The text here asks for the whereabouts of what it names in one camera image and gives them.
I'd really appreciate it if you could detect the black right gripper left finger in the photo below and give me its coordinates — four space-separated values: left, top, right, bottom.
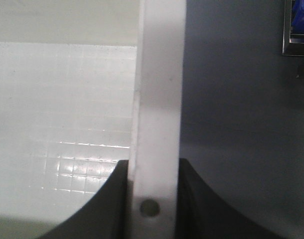
39 160 128 239

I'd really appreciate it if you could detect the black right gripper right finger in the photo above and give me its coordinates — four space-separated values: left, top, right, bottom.
175 158 274 239

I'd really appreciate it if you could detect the white plastic Totelife tote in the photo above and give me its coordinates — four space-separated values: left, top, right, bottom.
0 0 187 239

